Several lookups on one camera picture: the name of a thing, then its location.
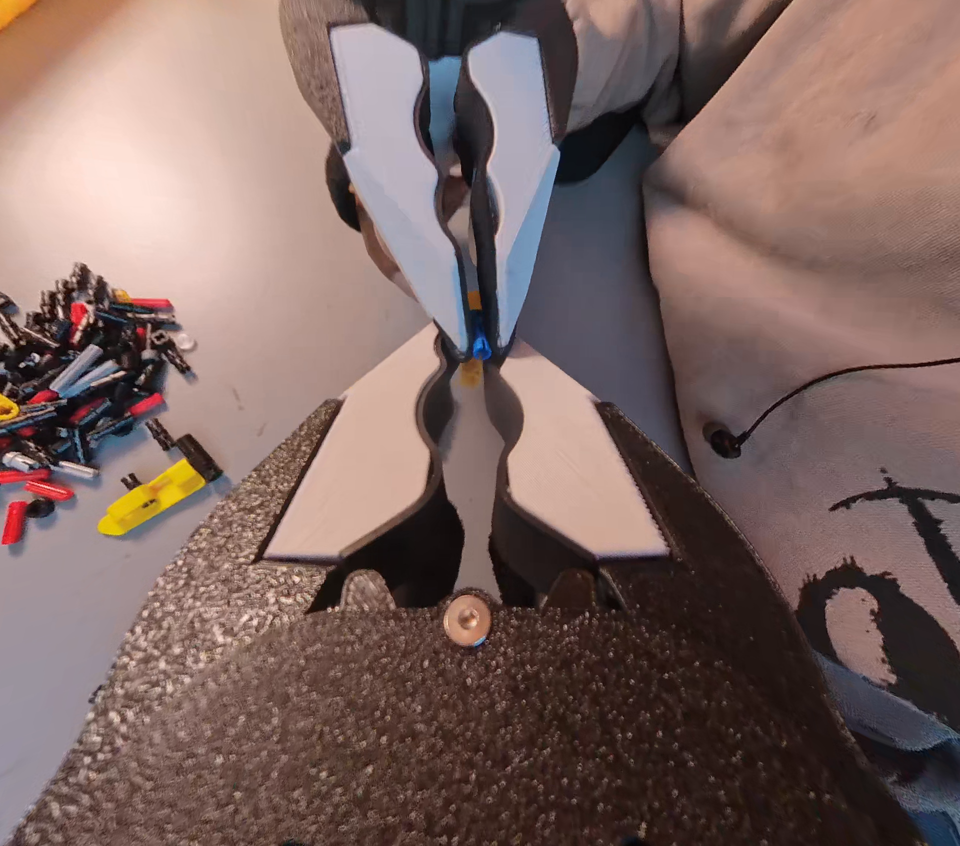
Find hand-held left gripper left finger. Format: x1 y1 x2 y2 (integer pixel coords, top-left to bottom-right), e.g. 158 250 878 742
264 327 455 566

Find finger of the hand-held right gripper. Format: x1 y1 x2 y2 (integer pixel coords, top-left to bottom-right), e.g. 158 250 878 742
328 23 470 356
453 30 562 351

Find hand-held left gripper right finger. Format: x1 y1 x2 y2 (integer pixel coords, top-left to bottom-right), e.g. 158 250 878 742
483 339 672 562

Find long yellow holed beam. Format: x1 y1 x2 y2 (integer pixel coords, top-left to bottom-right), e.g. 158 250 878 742
461 289 492 388

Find person's right forearm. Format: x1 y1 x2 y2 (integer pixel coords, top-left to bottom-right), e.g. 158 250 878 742
536 0 702 135

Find grey desk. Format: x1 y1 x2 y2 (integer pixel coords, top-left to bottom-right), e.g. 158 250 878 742
0 0 691 817

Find person's right hand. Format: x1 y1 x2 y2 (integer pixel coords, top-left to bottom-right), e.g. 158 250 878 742
348 178 432 307

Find yellow piece with black pins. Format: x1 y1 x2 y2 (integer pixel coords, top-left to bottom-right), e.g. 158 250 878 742
97 418 225 537

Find pile of small building pins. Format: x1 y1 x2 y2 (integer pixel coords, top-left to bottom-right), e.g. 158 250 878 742
0 263 198 547

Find person's beige sweatshirt torso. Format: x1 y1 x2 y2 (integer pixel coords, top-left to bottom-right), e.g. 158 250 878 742
641 0 960 817

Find thin black cable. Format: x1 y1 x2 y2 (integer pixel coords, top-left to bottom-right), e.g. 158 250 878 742
703 357 960 461

